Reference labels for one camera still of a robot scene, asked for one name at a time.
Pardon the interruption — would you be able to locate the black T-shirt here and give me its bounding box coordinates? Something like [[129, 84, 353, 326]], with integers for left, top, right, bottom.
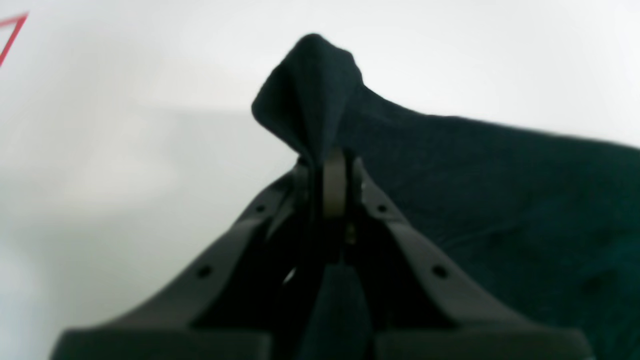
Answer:
[[251, 34, 640, 360]]

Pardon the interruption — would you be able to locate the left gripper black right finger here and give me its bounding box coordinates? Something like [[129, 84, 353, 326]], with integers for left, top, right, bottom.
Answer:
[[322, 148, 594, 360]]

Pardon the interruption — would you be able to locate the red triangle sticker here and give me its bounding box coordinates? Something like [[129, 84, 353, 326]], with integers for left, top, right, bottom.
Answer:
[[0, 12, 29, 66]]

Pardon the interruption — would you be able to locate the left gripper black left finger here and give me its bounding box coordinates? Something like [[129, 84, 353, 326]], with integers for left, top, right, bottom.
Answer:
[[51, 159, 315, 360]]

